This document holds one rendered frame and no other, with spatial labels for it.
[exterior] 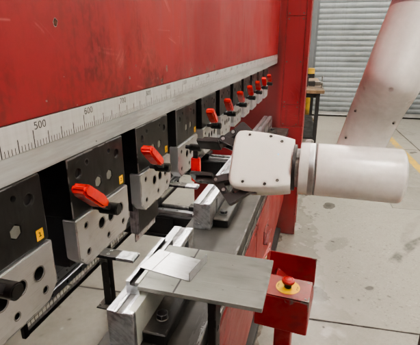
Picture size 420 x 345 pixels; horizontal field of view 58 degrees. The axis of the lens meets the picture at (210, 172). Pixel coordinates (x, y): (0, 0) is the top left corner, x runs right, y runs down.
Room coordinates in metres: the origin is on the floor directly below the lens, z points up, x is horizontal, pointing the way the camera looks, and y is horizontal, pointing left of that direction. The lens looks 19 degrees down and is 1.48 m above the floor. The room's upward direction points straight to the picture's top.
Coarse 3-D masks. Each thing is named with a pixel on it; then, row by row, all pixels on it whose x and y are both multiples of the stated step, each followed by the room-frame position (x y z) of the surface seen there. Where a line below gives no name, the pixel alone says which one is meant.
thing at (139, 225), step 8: (152, 208) 0.79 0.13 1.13; (136, 216) 0.72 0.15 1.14; (144, 216) 0.75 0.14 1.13; (152, 216) 0.78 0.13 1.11; (136, 224) 0.72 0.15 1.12; (144, 224) 0.74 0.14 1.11; (152, 224) 0.80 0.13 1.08; (136, 232) 0.72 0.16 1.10; (144, 232) 0.76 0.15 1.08; (136, 240) 0.72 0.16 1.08
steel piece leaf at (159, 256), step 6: (156, 252) 0.81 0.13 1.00; (162, 252) 0.81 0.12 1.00; (168, 252) 0.81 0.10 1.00; (150, 258) 0.79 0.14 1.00; (156, 258) 0.79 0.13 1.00; (162, 258) 0.79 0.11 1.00; (144, 264) 0.76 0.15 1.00; (150, 264) 0.76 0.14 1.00; (156, 264) 0.76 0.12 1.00; (150, 270) 0.74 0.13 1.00
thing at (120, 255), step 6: (102, 252) 0.81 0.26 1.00; (108, 252) 0.81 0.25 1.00; (114, 252) 0.81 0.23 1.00; (120, 252) 0.81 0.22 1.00; (126, 252) 0.81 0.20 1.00; (132, 252) 0.81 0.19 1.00; (108, 258) 0.79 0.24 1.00; (114, 258) 0.78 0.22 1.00; (120, 258) 0.78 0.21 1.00; (126, 258) 0.78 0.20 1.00; (132, 258) 0.78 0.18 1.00
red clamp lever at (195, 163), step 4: (192, 144) 0.90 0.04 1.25; (196, 144) 0.90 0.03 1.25; (188, 148) 0.90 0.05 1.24; (192, 148) 0.89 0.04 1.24; (196, 148) 0.89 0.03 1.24; (196, 152) 0.90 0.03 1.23; (196, 156) 0.90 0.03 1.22; (192, 160) 0.89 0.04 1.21; (196, 160) 0.89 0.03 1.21; (192, 164) 0.89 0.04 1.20; (196, 164) 0.89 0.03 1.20; (200, 164) 0.90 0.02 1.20; (192, 168) 0.89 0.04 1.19; (196, 168) 0.89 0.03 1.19; (200, 168) 0.90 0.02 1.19; (192, 180) 0.90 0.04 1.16
